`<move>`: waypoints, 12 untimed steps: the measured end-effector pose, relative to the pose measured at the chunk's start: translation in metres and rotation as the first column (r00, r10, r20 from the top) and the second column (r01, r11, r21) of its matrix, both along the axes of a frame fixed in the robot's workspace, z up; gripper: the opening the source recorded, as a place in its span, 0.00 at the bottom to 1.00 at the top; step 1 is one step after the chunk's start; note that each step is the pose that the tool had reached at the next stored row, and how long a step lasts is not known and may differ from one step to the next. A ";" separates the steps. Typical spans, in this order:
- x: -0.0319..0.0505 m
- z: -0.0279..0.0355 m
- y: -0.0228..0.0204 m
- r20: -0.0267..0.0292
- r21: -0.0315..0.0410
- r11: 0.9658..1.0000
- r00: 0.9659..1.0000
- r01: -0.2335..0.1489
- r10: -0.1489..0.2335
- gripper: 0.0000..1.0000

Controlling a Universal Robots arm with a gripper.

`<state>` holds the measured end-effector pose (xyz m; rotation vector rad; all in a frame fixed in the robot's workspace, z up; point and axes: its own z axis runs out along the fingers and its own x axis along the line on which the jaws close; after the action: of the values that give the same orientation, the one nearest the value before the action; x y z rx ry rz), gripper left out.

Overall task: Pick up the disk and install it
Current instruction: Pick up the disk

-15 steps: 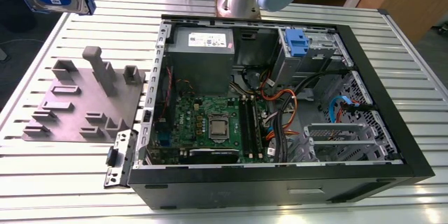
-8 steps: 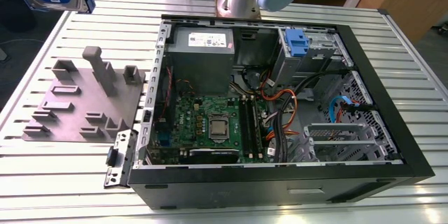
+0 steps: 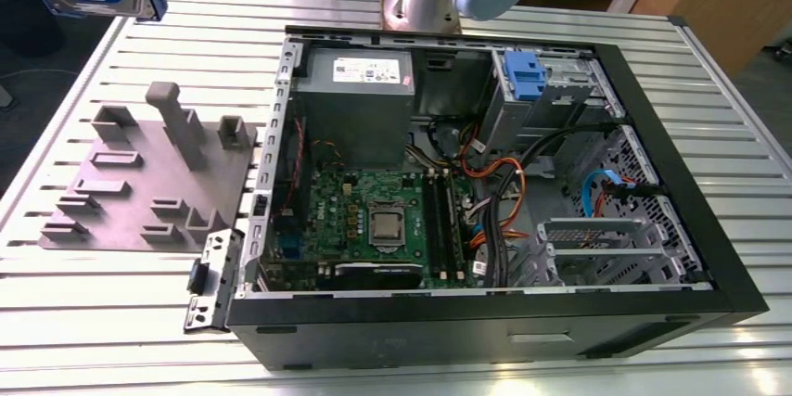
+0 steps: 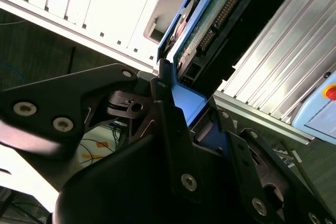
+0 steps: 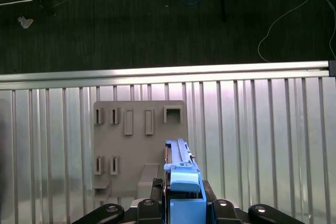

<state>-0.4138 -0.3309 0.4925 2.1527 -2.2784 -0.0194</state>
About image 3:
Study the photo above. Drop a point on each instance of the black graphics card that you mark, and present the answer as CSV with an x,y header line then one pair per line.
x,y
371,277

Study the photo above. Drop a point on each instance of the green motherboard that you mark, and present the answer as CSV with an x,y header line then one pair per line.
x,y
396,182

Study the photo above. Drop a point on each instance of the black PC case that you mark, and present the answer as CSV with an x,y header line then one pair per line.
x,y
433,335

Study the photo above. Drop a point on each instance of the silver expansion slot latch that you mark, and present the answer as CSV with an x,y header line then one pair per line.
x,y
224,284

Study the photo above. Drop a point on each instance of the black office chair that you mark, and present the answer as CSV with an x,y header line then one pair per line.
x,y
31,39

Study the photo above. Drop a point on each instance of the blue plastic drive latch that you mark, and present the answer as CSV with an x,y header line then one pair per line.
x,y
524,76

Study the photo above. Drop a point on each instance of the silver CPU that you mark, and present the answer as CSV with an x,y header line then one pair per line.
x,y
388,228

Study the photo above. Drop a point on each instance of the silver disk bay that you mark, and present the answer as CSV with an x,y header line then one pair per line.
x,y
607,252

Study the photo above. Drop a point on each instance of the CPU socket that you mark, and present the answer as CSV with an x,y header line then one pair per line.
x,y
387,205

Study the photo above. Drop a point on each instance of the grey parts rack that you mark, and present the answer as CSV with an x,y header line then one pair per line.
x,y
143,182

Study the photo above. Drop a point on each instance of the silver power supply unit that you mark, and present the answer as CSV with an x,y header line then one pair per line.
x,y
352,127

